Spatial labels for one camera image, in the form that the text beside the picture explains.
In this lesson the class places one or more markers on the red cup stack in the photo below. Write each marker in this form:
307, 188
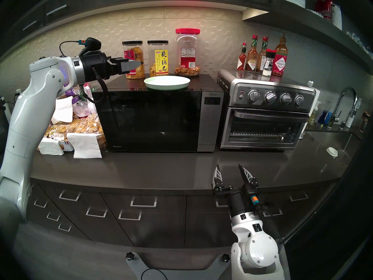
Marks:
327, 11

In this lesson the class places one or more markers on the stainless steel sink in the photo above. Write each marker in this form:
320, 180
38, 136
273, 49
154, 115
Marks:
329, 139

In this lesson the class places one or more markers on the white wall outlet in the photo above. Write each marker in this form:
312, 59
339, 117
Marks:
18, 92
359, 104

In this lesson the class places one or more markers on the dark wall shelf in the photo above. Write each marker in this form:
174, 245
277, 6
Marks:
306, 25

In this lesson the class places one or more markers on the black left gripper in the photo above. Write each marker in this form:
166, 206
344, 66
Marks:
96, 66

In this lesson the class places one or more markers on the clear jar red lid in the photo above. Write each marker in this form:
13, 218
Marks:
187, 57

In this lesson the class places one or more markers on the small white sink cup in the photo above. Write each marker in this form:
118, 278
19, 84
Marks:
332, 151

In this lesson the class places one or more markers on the dark lower drawer cabinet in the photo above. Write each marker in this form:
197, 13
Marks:
163, 227

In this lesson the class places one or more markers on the white paper bag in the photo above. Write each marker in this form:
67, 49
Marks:
62, 111

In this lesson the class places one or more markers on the purple snack bag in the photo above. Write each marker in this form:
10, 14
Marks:
72, 92

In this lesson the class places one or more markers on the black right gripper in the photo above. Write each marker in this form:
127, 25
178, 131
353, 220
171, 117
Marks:
236, 204

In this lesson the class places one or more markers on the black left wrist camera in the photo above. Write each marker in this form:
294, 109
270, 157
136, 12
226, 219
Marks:
91, 44

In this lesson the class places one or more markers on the light green plate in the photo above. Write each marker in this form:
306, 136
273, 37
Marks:
167, 82

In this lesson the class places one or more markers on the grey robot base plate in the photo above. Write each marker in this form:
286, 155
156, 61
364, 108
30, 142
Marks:
204, 272

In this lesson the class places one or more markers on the white paper towel roll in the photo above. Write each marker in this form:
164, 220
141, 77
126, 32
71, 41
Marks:
317, 95

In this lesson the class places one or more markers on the large white draped napkin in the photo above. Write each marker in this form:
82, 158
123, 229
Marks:
87, 148

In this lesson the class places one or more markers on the black microwave oven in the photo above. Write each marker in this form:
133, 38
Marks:
145, 122

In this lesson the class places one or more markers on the small red hot sauce bottle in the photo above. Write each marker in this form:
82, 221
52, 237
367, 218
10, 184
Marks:
241, 63

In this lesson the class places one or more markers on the snack jar pink label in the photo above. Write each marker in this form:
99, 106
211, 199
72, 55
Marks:
137, 53

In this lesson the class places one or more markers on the wrapped pastries pile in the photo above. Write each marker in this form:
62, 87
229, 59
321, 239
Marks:
84, 124

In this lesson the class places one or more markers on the brown bottle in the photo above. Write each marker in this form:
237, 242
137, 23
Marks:
364, 122

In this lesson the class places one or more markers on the black countertop appliance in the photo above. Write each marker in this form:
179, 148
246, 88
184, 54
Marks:
3, 127

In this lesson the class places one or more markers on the snack jar yellow label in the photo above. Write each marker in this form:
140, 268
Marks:
158, 63

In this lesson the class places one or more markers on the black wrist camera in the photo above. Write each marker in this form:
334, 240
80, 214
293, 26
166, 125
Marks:
251, 191
91, 44

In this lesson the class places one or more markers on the clear pink plastic bag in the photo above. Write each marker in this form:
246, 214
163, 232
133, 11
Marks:
81, 110

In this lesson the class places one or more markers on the stainless steel toaster oven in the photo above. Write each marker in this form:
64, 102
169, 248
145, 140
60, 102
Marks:
262, 127

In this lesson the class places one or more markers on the small white draped napkin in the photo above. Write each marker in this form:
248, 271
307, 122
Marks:
51, 146

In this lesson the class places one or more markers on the brown sauce bottle Tabasco label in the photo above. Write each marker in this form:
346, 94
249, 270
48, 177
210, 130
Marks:
251, 62

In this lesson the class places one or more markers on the white box French flag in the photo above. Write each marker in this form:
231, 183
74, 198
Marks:
67, 145

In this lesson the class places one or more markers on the silver towel holder knob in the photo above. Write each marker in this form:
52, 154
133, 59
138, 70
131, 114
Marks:
310, 83

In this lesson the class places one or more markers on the large orange Tabasco bottle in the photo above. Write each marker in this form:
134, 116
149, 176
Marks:
279, 63

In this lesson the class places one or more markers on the green red tea packets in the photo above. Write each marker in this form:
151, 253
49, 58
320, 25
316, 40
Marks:
86, 92

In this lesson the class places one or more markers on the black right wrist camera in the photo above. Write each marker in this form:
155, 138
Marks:
251, 191

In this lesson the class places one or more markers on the clear dish soap bottle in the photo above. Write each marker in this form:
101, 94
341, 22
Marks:
312, 119

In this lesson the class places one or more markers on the black base knob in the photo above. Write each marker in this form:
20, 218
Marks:
130, 256
225, 257

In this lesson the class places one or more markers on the chrome kitchen faucet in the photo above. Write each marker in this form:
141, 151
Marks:
348, 89

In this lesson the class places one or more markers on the white cup stack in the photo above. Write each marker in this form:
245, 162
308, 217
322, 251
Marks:
337, 17

